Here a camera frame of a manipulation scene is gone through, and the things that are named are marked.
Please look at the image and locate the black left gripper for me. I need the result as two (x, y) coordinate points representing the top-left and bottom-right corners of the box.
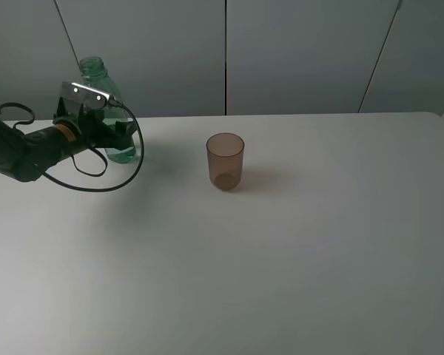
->
(53, 98), (137, 151)

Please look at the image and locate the green transparent plastic bottle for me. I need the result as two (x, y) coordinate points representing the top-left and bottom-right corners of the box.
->
(79, 56), (137, 164)

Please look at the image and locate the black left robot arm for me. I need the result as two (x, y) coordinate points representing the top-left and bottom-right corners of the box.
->
(0, 97), (141, 183)

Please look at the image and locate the pink translucent plastic cup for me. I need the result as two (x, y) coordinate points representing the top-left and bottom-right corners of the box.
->
(206, 132), (245, 191)

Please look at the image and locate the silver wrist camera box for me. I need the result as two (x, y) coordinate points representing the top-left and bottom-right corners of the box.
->
(60, 81), (112, 109)

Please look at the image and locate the black camera cable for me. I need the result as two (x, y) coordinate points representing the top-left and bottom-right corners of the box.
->
(0, 98), (145, 192)

